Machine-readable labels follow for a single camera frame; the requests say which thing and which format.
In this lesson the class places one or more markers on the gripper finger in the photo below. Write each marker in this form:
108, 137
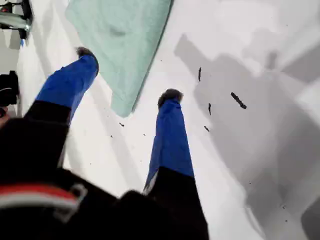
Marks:
172, 140
65, 80

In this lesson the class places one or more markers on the small blue tape square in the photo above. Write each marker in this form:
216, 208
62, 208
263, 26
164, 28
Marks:
23, 42

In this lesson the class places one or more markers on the pale green T-shirt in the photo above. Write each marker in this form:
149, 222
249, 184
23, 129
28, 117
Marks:
125, 50

